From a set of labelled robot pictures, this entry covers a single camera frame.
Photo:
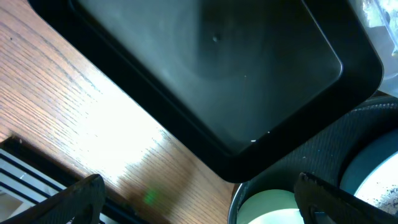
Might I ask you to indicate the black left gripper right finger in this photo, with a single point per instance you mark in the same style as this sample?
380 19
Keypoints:
313 194

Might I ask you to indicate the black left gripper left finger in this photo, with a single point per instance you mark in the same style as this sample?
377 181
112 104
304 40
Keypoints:
81 202

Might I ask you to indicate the green bowl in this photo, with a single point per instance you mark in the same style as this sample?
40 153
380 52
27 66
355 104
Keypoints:
270 206

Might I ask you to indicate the clear plastic waste bin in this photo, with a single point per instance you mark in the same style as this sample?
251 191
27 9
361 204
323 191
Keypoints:
379 19

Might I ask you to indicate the round black serving tray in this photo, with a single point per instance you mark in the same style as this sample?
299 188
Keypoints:
326 155

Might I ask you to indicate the blue plate with rice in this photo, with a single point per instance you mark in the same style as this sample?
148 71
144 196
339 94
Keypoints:
372 174

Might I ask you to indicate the black rectangular tray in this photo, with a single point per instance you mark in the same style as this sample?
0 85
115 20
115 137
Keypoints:
239 83

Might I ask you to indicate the black aluminium rail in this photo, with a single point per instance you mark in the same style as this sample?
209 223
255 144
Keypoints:
29 175

